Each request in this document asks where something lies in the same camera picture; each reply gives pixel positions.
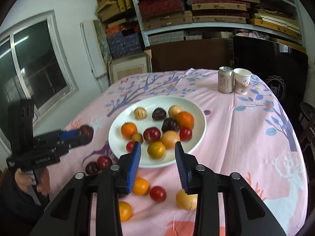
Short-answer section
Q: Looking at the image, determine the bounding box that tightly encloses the red plum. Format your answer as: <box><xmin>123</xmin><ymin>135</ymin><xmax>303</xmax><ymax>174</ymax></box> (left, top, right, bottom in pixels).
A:
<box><xmin>97</xmin><ymin>156</ymin><xmax>113</xmax><ymax>170</ymax></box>
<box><xmin>143</xmin><ymin>127</ymin><xmax>161</xmax><ymax>143</ymax></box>

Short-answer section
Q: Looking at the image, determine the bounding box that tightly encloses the striped yellow fruit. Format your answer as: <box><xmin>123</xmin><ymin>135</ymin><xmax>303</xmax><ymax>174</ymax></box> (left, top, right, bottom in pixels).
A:
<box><xmin>133</xmin><ymin>107</ymin><xmax>147</xmax><ymax>120</ymax></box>

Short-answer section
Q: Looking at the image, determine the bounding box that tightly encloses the white plate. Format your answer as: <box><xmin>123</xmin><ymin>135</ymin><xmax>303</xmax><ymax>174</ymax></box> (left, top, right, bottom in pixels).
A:
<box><xmin>108</xmin><ymin>96</ymin><xmax>207</xmax><ymax>169</ymax></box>

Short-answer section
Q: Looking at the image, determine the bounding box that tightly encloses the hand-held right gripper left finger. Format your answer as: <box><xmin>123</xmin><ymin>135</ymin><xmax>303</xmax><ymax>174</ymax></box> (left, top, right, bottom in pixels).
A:
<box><xmin>30</xmin><ymin>141</ymin><xmax>142</xmax><ymax>236</ymax></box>

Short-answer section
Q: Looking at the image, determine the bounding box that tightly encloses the mandarin orange with stem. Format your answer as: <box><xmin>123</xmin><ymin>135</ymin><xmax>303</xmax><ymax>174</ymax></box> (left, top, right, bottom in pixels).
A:
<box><xmin>121</xmin><ymin>122</ymin><xmax>138</xmax><ymax>138</ymax></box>

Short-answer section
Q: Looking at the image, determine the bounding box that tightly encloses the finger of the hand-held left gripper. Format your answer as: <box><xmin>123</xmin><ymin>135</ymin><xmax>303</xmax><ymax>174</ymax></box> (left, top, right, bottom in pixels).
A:
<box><xmin>36</xmin><ymin>135</ymin><xmax>92</xmax><ymax>153</ymax></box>
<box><xmin>33</xmin><ymin>129</ymin><xmax>80</xmax><ymax>143</ymax></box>

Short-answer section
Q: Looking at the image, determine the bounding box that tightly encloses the white board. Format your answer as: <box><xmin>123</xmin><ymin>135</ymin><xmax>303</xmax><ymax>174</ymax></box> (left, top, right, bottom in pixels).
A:
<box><xmin>80</xmin><ymin>20</ymin><xmax>110</xmax><ymax>94</ymax></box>

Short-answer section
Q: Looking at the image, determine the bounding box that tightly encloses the white metal shelf rack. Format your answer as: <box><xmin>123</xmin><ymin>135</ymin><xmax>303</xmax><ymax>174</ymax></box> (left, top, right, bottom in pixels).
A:
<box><xmin>127</xmin><ymin>0</ymin><xmax>307</xmax><ymax>52</ymax></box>

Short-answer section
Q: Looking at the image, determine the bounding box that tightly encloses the stack of blue patterned boxes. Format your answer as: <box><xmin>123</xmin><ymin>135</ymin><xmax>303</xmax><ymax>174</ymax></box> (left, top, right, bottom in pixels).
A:
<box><xmin>105</xmin><ymin>23</ymin><xmax>145</xmax><ymax>59</ymax></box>

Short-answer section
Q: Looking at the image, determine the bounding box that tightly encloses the pile of tan boxes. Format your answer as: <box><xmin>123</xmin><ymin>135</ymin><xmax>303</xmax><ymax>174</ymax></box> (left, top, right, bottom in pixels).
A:
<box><xmin>95</xmin><ymin>0</ymin><xmax>134</xmax><ymax>22</ymax></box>

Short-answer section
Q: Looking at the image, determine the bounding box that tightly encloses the black panel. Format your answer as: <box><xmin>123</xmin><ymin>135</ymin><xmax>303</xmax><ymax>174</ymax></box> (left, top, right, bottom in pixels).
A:
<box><xmin>232</xmin><ymin>36</ymin><xmax>309</xmax><ymax>104</ymax></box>

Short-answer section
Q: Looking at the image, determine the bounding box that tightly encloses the large yellow fruit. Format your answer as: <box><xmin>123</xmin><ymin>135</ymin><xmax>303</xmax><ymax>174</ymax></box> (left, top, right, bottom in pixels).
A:
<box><xmin>161</xmin><ymin>130</ymin><xmax>181</xmax><ymax>149</ymax></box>

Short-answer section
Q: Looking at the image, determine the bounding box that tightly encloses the yellow-orange kumquat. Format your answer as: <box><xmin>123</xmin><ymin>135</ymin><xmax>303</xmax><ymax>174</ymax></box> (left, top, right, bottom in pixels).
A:
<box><xmin>147</xmin><ymin>141</ymin><xmax>166</xmax><ymax>159</ymax></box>

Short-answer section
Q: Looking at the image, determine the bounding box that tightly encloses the white paper cup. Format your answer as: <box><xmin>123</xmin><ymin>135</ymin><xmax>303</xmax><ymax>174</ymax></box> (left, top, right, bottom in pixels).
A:
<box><xmin>233</xmin><ymin>68</ymin><xmax>252</xmax><ymax>95</ymax></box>

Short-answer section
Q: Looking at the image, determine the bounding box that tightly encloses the grey patterned panel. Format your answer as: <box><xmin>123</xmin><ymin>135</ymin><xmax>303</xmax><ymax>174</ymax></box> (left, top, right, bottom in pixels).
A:
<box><xmin>93</xmin><ymin>20</ymin><xmax>112</xmax><ymax>62</ymax></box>

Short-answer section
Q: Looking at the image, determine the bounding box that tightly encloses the red cherry tomato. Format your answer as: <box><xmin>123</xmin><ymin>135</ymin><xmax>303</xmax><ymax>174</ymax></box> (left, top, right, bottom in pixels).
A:
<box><xmin>149</xmin><ymin>186</ymin><xmax>167</xmax><ymax>201</ymax></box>
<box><xmin>179</xmin><ymin>127</ymin><xmax>193</xmax><ymax>141</ymax></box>

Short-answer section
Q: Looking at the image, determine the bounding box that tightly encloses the person's left hand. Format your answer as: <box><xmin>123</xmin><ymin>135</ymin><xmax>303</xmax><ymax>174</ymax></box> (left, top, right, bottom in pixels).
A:
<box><xmin>14</xmin><ymin>169</ymin><xmax>50</xmax><ymax>194</ymax></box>

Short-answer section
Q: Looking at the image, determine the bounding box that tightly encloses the wooden framed box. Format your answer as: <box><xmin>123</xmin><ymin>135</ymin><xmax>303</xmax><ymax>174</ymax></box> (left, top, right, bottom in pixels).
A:
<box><xmin>108</xmin><ymin>50</ymin><xmax>153</xmax><ymax>85</ymax></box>

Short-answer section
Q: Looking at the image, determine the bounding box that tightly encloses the pale drink can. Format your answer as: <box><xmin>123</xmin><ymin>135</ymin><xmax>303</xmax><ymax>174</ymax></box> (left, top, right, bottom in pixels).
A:
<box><xmin>218</xmin><ymin>66</ymin><xmax>234</xmax><ymax>94</ymax></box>

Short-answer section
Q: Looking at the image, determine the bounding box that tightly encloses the pink deer print tablecloth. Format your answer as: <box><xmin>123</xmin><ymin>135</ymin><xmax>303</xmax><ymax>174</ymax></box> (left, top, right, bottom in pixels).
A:
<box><xmin>34</xmin><ymin>67</ymin><xmax>311</xmax><ymax>236</ymax></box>

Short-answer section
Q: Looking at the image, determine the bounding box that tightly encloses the pale yellow round fruit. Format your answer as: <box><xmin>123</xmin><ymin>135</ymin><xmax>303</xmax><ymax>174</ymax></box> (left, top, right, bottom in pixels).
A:
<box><xmin>176</xmin><ymin>189</ymin><xmax>198</xmax><ymax>211</ymax></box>

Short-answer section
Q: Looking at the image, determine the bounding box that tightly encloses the stack of woven boxes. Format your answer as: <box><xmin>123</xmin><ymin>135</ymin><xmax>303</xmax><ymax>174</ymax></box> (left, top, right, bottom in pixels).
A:
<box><xmin>133</xmin><ymin>0</ymin><xmax>306</xmax><ymax>47</ymax></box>

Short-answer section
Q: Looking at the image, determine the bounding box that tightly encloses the person's left forearm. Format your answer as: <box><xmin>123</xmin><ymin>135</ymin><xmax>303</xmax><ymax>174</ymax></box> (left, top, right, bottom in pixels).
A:
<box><xmin>0</xmin><ymin>170</ymin><xmax>50</xmax><ymax>236</ymax></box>

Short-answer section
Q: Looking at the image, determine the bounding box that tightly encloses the dark chair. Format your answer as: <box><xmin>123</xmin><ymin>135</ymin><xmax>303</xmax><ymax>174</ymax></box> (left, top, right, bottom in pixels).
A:
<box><xmin>298</xmin><ymin>102</ymin><xmax>315</xmax><ymax>158</ymax></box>

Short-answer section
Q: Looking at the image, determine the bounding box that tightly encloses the large dark water chestnut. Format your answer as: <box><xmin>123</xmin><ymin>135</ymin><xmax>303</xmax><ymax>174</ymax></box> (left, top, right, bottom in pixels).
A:
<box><xmin>161</xmin><ymin>117</ymin><xmax>179</xmax><ymax>132</ymax></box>

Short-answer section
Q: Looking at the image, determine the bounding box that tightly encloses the oval orange kumquat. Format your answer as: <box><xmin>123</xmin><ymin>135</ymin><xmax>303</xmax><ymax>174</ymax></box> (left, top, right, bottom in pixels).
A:
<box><xmin>118</xmin><ymin>201</ymin><xmax>133</xmax><ymax>222</ymax></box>

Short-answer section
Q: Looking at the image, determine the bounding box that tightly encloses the brown cabinet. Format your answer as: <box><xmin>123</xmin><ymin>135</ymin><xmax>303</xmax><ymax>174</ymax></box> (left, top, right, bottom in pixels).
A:
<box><xmin>150</xmin><ymin>39</ymin><xmax>234</xmax><ymax>73</ymax></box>

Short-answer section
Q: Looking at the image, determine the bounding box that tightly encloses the sliding window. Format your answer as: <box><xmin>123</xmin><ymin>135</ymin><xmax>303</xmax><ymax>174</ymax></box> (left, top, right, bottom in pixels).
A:
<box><xmin>0</xmin><ymin>10</ymin><xmax>80</xmax><ymax>158</ymax></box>

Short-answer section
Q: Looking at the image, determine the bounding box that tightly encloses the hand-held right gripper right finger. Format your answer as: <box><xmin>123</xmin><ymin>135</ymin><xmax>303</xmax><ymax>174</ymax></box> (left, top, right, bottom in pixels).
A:
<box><xmin>174</xmin><ymin>142</ymin><xmax>287</xmax><ymax>236</ymax></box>

